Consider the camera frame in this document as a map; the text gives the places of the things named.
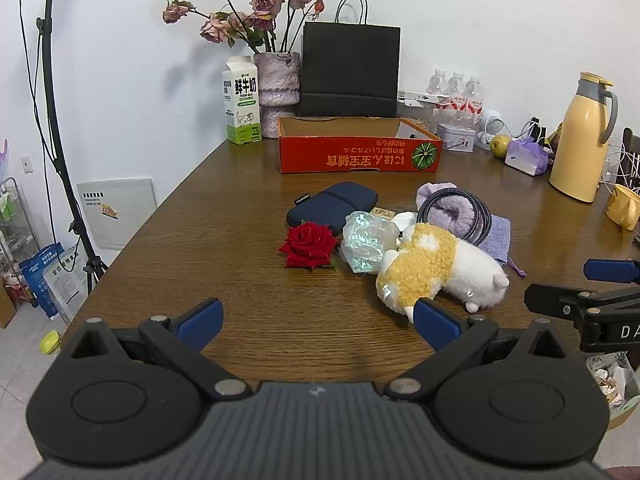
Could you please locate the blue paper bag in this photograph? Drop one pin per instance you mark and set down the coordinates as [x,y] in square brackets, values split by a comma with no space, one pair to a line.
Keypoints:
[37,272]

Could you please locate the yellow thermos jug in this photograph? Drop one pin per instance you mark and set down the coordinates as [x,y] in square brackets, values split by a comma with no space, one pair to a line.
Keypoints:
[580,145]

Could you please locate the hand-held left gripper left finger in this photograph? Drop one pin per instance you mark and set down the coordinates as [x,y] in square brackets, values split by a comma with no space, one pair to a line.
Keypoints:
[202,322]

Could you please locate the brown carton on floor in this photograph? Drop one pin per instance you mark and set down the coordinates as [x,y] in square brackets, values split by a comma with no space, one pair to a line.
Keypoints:
[6,305]

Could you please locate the yellow white plush toy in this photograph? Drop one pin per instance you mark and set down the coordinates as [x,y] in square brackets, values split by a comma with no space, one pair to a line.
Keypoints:
[425,265]

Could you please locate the black paper bag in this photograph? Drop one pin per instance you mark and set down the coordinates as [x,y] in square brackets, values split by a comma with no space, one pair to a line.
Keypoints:
[350,70]

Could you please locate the waste bin with paper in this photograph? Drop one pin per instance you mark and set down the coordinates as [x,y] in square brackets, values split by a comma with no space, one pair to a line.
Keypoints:
[612,385]

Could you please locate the red rose flower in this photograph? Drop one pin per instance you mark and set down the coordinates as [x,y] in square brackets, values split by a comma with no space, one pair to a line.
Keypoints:
[307,244]

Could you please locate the navy zip pouch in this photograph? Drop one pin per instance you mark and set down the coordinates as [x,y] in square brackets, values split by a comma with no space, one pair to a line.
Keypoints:
[332,202]

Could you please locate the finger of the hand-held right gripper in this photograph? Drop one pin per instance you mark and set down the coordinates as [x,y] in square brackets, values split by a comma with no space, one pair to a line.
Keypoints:
[612,270]
[555,299]

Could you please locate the red cardboard box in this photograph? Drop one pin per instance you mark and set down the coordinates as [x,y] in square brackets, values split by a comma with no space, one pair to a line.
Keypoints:
[350,157]

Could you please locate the pale floral tin box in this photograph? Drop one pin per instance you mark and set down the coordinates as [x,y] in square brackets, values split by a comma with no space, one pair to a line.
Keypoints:
[456,137]

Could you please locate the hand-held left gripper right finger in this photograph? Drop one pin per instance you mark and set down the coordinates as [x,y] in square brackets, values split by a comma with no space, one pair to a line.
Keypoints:
[435,322]

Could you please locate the colourful snack packet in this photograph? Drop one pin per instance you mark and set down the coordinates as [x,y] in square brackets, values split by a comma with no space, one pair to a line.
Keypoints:
[552,140]

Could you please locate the white flat carton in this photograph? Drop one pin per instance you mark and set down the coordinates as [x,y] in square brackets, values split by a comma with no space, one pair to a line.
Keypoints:
[420,96]

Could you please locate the white wall socket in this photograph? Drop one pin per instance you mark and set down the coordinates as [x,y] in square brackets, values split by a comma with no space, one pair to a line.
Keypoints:
[26,165]

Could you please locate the white printed bag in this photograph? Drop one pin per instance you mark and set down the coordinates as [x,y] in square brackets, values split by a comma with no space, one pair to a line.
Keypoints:
[67,285]

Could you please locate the yellow-green apple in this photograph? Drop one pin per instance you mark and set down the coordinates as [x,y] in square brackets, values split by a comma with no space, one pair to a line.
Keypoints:
[500,146]

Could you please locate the iridescent plastic bag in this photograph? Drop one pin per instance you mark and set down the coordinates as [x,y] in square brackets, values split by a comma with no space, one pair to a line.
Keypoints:
[367,242]

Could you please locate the yellow mug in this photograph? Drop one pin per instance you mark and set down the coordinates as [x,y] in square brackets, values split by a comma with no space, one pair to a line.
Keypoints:
[622,207]

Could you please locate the black power adapter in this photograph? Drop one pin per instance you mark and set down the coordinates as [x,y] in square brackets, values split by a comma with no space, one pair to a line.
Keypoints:
[536,130]

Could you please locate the purple tissue pack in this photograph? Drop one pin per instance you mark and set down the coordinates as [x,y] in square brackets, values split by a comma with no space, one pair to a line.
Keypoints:
[525,157]

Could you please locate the white wall panel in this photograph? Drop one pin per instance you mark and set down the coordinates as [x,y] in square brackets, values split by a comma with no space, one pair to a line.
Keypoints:
[117,212]

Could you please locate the small white round device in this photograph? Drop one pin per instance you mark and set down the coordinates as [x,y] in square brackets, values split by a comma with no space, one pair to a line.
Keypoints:
[492,122]

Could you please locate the small gold patterned packet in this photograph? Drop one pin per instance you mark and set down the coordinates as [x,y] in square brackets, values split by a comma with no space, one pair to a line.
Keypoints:
[382,212]

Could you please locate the purple mottled ceramic vase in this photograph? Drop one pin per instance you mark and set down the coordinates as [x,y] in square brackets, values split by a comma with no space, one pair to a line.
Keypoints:
[277,80]

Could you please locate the dried pink rose bouquet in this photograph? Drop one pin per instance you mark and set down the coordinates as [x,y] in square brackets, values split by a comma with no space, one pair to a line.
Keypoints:
[262,2]

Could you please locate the black light stand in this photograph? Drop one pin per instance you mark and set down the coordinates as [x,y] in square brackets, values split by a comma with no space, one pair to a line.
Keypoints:
[50,85]

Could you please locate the clear plastic container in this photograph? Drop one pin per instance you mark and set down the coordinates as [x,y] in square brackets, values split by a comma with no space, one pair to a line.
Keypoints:
[452,116]

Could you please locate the white green milk carton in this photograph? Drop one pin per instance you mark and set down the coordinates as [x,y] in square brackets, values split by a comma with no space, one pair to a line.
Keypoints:
[242,105]

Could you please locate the small green container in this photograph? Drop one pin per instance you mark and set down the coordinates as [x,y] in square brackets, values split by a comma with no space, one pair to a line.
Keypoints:
[50,341]

